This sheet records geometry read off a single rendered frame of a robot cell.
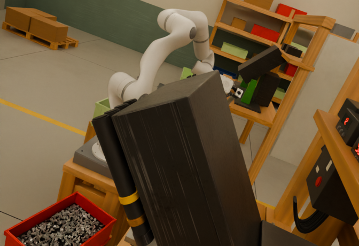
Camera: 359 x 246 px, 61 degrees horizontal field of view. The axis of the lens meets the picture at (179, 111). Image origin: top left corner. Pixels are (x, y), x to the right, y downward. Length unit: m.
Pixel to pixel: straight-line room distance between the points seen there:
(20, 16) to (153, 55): 5.53
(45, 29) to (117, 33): 2.48
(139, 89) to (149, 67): 0.12
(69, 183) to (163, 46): 0.82
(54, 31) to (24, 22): 0.65
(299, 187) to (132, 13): 7.17
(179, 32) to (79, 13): 7.49
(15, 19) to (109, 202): 5.69
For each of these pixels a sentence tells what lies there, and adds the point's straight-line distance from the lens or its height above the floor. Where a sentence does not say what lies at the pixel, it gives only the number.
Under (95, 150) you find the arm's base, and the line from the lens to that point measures 1.63.
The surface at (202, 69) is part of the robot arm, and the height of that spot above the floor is 1.40.
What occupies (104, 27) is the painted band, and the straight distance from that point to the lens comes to 8.58.
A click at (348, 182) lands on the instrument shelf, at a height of 1.52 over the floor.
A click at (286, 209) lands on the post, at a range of 1.73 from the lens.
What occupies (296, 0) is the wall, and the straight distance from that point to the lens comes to 8.01.
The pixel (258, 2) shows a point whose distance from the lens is 7.38.
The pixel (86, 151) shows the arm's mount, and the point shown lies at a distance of 1.62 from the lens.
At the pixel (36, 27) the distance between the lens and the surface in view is 6.63.
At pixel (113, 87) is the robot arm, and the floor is 1.27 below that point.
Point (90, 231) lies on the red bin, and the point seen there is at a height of 0.88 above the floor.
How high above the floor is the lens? 1.77
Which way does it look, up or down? 20 degrees down
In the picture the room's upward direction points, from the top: 20 degrees clockwise
